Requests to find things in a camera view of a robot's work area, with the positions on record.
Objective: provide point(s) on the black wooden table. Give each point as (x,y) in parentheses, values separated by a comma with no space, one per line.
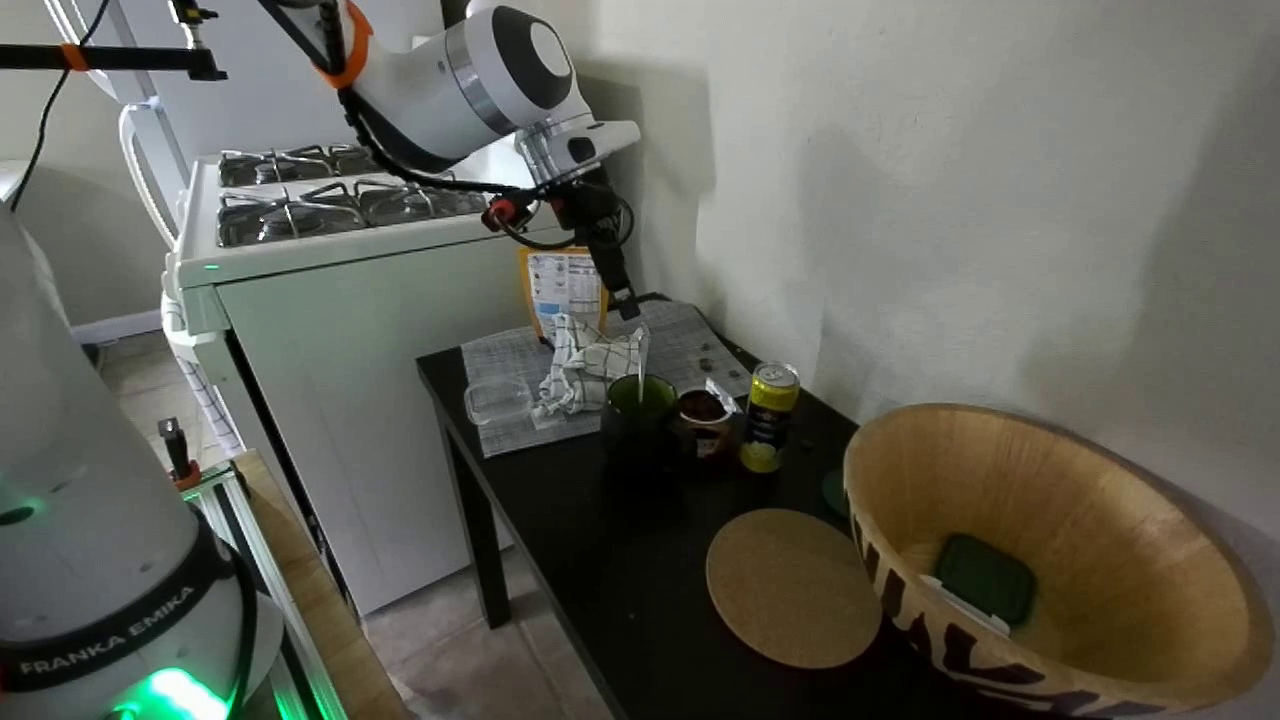
(624,562)

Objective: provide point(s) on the dark green cup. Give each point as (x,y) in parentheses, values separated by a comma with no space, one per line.
(636,428)

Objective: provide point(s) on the yellow green can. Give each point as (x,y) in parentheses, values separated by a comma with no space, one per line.
(768,406)

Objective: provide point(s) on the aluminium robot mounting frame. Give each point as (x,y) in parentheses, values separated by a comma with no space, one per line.
(263,572)

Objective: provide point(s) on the orange printed card box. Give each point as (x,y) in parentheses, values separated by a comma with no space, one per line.
(561,284)

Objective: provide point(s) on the black camera boom stand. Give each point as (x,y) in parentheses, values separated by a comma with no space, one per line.
(122,59)

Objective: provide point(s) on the wooden workbench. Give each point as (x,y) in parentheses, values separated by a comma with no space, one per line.
(334,624)

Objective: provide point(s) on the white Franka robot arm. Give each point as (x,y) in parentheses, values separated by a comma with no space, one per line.
(453,81)

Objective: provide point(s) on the wooden zebra pattern bowl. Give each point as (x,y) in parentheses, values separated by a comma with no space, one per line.
(1135,562)

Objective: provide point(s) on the silver metal spoon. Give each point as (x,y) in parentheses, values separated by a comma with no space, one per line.
(641,362)

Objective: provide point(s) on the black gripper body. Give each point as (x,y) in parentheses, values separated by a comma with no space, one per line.
(587,201)

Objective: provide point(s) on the white gas stove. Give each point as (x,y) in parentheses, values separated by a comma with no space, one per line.
(363,385)

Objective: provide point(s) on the round cork coaster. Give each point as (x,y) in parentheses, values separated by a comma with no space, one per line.
(788,587)

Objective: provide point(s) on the small clear plastic container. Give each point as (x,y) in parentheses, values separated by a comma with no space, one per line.
(498,402)

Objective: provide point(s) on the dark green sponge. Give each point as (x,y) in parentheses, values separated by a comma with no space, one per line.
(985,578)

